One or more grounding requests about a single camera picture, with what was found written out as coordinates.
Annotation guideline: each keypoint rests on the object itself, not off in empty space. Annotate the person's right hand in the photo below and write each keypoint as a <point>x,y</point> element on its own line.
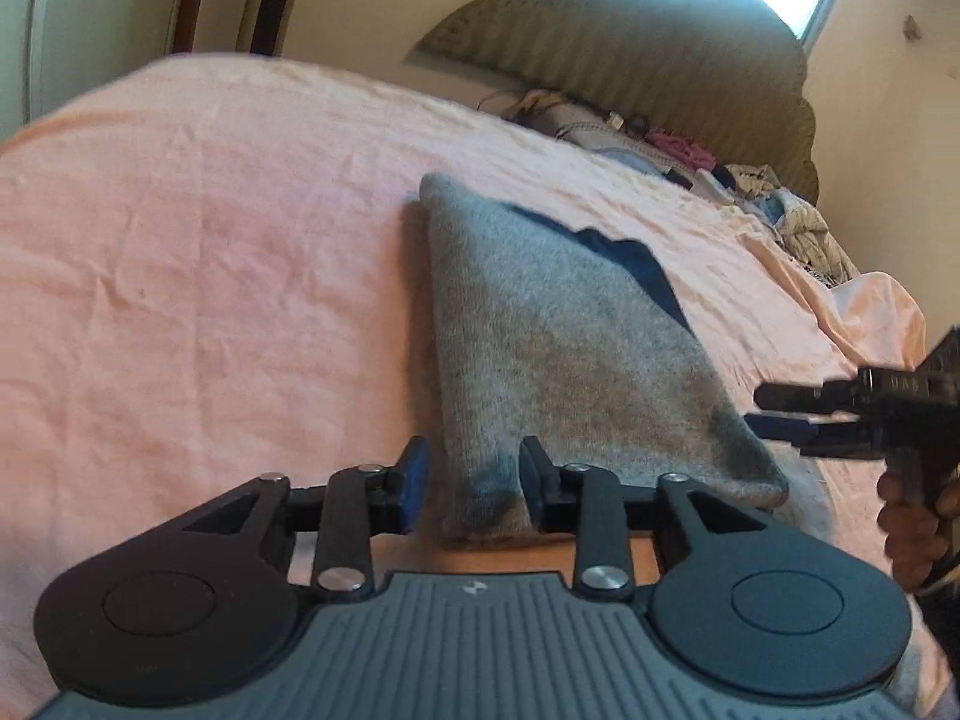
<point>911,547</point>

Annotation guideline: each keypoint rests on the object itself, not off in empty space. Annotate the olive padded headboard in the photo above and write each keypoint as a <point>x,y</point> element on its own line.
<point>660,52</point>

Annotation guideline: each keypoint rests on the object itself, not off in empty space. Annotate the small wall hook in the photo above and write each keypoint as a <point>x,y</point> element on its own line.
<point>913,28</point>

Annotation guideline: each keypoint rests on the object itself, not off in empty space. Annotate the maroon garment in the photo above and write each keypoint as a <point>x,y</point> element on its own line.
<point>682,148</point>

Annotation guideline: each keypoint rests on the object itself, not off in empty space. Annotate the striped beige cloth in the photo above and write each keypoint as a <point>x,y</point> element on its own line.
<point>577,124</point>

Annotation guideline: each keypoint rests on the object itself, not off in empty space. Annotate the grey and navy sweater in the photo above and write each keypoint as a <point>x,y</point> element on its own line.
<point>555,360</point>

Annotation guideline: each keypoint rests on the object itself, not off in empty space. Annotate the pink bedsheet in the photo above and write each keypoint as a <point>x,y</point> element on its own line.
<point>210,277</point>

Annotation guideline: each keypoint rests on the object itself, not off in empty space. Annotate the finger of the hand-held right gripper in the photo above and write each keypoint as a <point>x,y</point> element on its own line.
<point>784,429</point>
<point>795,395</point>

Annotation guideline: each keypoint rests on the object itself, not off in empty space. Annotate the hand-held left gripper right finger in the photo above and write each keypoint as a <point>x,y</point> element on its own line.
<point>534,484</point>

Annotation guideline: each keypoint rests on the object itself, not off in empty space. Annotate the patterned beige crumpled cloth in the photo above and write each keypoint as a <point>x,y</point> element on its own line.
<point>795,225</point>

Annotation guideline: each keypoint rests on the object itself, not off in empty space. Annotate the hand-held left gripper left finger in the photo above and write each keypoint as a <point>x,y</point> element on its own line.
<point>412,484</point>

